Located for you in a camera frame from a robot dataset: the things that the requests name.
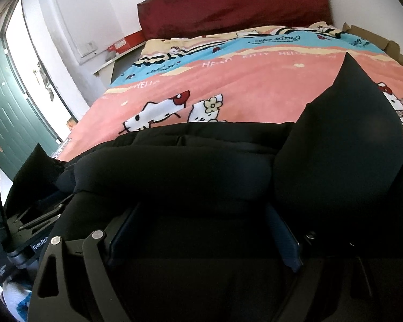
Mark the small brown box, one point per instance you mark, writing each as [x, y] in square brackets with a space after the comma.
[71, 124]

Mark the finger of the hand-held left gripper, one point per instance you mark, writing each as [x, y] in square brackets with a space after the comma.
[45, 222]
[37, 213]

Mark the blue patterned garment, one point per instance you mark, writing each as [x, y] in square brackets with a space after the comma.
[18, 288]

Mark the black hooded puffer jacket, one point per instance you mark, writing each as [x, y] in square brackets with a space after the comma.
[188, 174]

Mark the pink cartoon cat printed blanket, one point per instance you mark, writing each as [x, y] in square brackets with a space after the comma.
[238, 84]

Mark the dark red bed headboard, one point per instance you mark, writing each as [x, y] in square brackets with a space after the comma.
[235, 6]

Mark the brown cardboard sheet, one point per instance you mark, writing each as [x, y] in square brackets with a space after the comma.
[389, 45]

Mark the red box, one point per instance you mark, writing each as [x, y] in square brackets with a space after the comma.
[127, 42]

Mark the white bedside shelf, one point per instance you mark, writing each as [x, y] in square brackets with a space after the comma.
[104, 65]

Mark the green panelled door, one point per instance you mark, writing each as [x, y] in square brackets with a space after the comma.
[6, 100]

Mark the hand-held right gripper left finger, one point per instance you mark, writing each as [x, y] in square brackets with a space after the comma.
[124, 234]

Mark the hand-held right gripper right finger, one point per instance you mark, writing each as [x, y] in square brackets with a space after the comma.
[290, 245]

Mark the white wall switch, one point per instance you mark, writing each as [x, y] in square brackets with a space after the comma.
[86, 48]

